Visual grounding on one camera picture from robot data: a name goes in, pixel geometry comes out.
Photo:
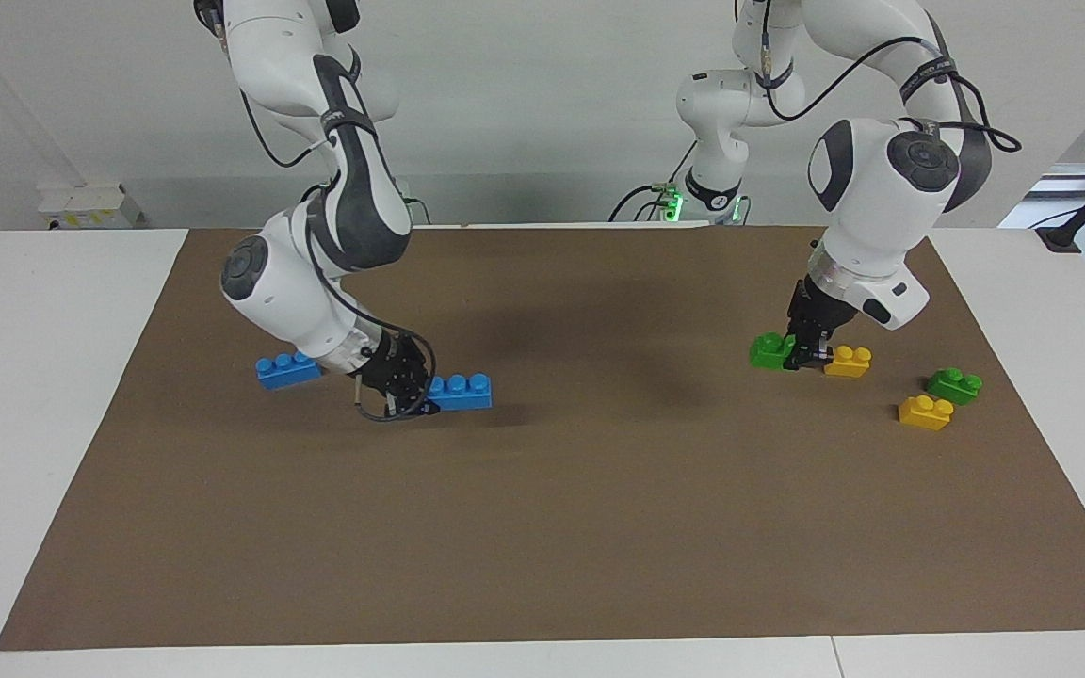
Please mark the green two-stud toy brick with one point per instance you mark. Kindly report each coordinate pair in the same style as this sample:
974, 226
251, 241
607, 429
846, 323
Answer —
954, 386
769, 351

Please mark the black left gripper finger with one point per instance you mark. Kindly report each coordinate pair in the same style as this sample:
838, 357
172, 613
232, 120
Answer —
793, 354
817, 356

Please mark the white wall power box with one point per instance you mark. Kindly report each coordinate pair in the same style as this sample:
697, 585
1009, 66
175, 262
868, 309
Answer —
81, 205

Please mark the yellow two-stud toy brick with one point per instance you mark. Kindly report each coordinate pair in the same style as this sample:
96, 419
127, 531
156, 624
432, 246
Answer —
925, 413
851, 363

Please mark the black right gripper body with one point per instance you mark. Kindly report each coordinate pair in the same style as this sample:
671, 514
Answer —
396, 367

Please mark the blue three-stud toy brick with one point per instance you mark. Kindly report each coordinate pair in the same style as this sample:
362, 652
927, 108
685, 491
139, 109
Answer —
283, 371
462, 394

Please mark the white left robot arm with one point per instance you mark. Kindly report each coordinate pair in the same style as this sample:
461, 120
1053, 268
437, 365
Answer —
882, 217

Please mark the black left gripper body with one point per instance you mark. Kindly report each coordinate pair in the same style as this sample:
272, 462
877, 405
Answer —
816, 315

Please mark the brown paper mat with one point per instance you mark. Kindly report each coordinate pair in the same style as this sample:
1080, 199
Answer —
552, 490

